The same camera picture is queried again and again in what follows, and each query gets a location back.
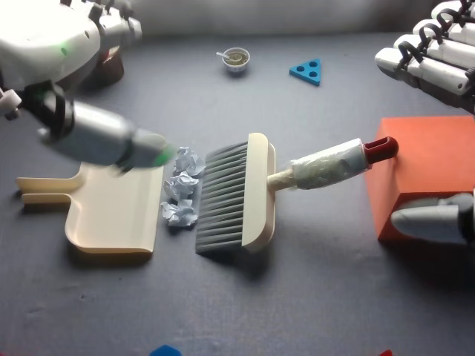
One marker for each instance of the white paper ball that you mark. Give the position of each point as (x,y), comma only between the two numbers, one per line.
(189,161)
(182,185)
(180,214)

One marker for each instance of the toy cupcake with cream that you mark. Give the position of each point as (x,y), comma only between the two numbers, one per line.
(113,66)

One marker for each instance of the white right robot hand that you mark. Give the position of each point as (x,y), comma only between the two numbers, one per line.
(441,63)

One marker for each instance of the grey table cloth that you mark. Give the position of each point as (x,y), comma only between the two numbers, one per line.
(297,296)

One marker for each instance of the blue triangle block with holes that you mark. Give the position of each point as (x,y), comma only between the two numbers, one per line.
(306,72)

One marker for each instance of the blue hexagon block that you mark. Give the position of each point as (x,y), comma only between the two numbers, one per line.
(165,351)

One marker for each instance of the small white cup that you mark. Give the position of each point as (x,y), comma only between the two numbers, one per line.
(236,61)

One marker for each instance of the cream plastic dustpan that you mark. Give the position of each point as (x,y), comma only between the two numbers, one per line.
(111,211)

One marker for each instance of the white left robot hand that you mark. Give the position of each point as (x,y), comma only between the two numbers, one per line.
(44,48)

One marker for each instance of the red triangle block with holes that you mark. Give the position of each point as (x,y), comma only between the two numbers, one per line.
(386,353)

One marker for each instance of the small white spoon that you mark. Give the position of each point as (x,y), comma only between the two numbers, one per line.
(222,56)

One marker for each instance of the orange foam block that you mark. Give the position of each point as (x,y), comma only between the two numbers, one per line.
(426,159)

